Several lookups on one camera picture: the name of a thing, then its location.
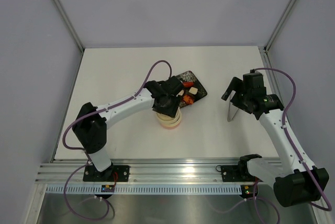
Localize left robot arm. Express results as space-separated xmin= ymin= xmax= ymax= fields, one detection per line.
xmin=71 ymin=76 xmax=184 ymax=181

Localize black mounting plate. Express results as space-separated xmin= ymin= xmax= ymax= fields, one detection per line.
xmin=219 ymin=165 xmax=256 ymax=183
xmin=83 ymin=165 xmax=130 ymax=182

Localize toy red sausage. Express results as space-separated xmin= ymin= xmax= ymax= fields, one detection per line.
xmin=183 ymin=82 xmax=194 ymax=88

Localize black patterned square plate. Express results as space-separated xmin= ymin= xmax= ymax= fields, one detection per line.
xmin=176 ymin=71 xmax=208 ymax=108

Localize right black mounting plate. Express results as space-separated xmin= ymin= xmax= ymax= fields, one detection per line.
xmin=219 ymin=165 xmax=256 ymax=183

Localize aluminium frame post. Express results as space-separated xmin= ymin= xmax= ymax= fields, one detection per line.
xmin=263 ymin=0 xmax=298 ymax=54
xmin=52 ymin=0 xmax=85 ymax=54

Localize pink and cream lunch bowl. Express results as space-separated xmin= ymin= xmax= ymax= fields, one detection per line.
xmin=159 ymin=119 xmax=181 ymax=129

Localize toy cheese cube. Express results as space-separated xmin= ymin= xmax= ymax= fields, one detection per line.
xmin=178 ymin=87 xmax=198 ymax=96

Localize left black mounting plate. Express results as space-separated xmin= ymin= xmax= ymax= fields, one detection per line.
xmin=83 ymin=165 xmax=130 ymax=182

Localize left aluminium frame post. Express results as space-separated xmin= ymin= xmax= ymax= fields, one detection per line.
xmin=52 ymin=0 xmax=85 ymax=54

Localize aluminium rail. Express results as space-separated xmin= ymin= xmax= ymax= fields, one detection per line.
xmin=35 ymin=158 xmax=239 ymax=184

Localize metal tongs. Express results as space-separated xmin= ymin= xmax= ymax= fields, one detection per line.
xmin=227 ymin=102 xmax=239 ymax=122

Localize toy orange chicken wing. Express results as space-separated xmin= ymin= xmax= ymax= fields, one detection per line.
xmin=183 ymin=95 xmax=194 ymax=105

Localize white slotted cable duct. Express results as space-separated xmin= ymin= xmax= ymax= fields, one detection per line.
xmin=46 ymin=184 xmax=242 ymax=195

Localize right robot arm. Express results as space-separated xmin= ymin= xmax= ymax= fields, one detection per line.
xmin=221 ymin=69 xmax=329 ymax=207

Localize right aluminium frame post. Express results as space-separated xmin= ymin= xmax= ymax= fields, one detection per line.
xmin=263 ymin=0 xmax=298 ymax=54

